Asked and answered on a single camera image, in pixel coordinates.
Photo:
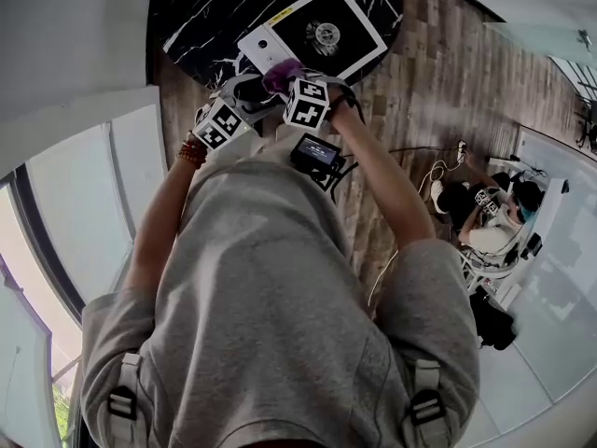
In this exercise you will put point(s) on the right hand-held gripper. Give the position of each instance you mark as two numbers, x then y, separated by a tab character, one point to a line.
305	105

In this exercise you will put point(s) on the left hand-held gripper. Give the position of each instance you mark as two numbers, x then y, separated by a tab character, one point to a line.
221	124

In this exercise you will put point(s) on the purple cloth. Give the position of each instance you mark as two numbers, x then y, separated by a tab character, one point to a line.
280	75

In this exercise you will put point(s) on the person's left forearm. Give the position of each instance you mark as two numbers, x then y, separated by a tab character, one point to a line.
154	231

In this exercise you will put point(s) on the person's right forearm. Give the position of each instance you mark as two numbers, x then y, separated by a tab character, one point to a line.
382	175

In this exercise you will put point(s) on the black screen device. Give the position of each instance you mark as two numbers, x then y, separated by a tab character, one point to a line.
315	152

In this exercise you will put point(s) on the person's grey sweatshirt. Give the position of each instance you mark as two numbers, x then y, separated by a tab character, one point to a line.
261	297

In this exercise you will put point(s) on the black bag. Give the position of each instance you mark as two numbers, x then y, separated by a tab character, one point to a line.
494	320

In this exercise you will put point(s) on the white desk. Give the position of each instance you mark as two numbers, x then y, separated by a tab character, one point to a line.
550	269

